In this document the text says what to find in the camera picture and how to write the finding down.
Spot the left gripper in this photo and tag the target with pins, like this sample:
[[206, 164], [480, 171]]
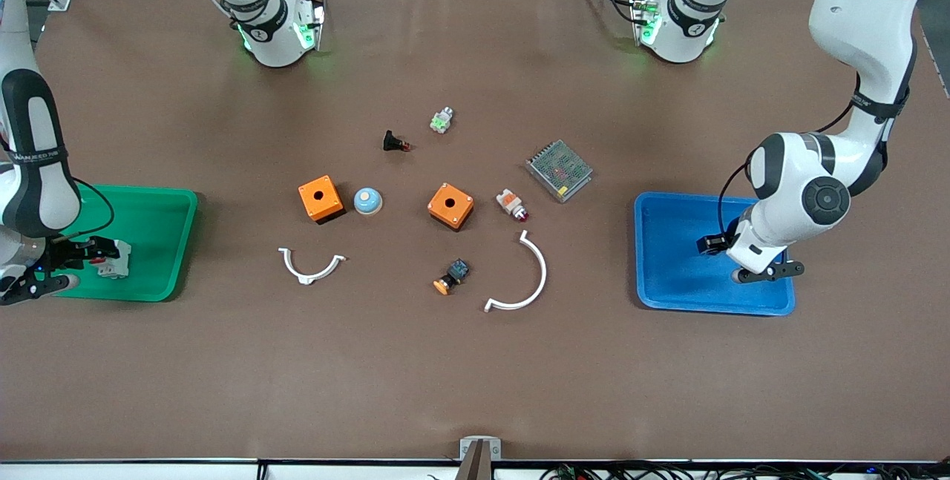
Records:
[[730, 234]]

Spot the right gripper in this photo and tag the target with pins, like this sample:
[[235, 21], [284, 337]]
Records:
[[65, 254]]

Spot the white red circuit breaker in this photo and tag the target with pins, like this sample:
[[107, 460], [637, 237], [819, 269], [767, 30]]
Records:
[[119, 261]]

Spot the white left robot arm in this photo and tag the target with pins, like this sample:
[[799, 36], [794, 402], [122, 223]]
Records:
[[861, 12]]

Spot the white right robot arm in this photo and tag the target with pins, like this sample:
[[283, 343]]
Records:
[[37, 191]]

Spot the blue plastic tray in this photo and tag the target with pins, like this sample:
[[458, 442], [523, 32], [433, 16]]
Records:
[[675, 272]]

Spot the green plastic tray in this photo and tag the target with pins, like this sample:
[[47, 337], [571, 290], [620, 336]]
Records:
[[148, 220]]

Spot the metal mesh power supply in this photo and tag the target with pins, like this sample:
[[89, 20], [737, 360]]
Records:
[[559, 170]]

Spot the large white pipe clamp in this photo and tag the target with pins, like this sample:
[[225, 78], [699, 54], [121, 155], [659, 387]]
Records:
[[543, 272]]

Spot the red indicator light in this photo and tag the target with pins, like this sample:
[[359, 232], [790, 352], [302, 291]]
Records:
[[512, 205]]

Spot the small white pipe clamp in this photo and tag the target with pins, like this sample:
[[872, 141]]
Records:
[[304, 277]]

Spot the orange button box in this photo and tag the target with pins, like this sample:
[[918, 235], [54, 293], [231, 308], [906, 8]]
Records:
[[320, 198], [450, 205]]

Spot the orange mushroom push button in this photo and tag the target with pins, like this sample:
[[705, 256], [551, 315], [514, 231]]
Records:
[[451, 276]]

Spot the blue dome button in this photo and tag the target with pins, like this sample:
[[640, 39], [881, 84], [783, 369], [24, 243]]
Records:
[[367, 201]]

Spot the green white push button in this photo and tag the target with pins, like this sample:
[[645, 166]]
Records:
[[442, 120]]

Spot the brown tapered bar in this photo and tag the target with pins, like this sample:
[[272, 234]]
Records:
[[475, 465]]

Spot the grey metal bracket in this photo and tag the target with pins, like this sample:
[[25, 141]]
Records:
[[464, 449]]

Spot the black small switch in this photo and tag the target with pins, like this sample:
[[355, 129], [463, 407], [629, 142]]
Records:
[[395, 142]]

